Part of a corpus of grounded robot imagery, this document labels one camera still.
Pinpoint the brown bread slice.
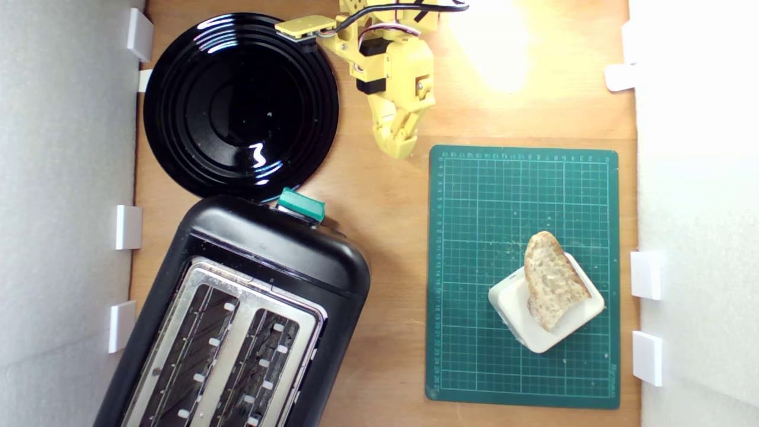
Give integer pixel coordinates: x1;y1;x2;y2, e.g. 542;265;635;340
524;231;592;332

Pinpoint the green toaster lever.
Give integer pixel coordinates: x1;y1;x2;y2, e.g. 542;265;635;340
277;187;326;225

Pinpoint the black two-slot toaster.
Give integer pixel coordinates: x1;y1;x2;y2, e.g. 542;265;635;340
94;195;371;427

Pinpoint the green cutting mat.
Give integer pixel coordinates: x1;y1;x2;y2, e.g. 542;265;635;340
425;145;621;410

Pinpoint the black round plate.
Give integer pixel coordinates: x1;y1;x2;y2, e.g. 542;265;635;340
143;12;340;202

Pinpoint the white block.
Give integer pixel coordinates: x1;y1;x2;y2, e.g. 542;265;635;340
488;252;605;354

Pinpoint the black cable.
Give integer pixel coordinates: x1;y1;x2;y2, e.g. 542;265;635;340
335;0;470;33

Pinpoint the yellow wrist camera box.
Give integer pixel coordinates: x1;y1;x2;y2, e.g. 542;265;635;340
275;15;340;48

